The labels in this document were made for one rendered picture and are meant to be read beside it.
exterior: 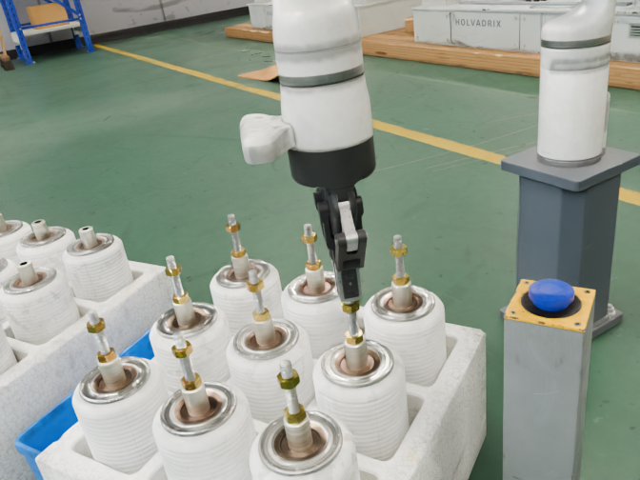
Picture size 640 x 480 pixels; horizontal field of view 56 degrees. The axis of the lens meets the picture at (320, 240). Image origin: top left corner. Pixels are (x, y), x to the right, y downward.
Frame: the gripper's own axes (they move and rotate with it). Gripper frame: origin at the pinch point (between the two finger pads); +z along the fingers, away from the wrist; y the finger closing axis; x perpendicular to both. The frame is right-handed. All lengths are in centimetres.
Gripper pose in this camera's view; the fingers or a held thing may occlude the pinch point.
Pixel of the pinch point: (347, 279)
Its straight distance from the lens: 57.8
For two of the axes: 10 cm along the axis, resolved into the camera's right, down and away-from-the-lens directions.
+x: -9.8, 1.8, -0.8
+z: 1.3, 8.9, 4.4
